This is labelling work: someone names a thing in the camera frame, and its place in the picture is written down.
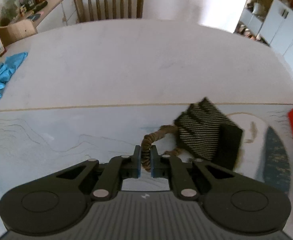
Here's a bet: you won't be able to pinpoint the brown scrunchie strap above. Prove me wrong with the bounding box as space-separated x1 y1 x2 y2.
140 125 183 172

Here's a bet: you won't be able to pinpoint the black striped knit pouch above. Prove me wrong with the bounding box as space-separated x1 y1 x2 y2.
174 97 243 170

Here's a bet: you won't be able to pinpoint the blue rubber glove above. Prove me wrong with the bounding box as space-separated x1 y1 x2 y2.
0 52 28 98

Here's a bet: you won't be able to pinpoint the white sideboard cabinet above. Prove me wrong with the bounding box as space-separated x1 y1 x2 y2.
33 0 78 33

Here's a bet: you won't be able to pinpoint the wooden desk organizer box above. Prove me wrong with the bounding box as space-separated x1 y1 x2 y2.
0 20 38 47

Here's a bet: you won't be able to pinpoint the white wall cabinets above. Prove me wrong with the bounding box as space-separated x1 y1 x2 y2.
239 0 293 71

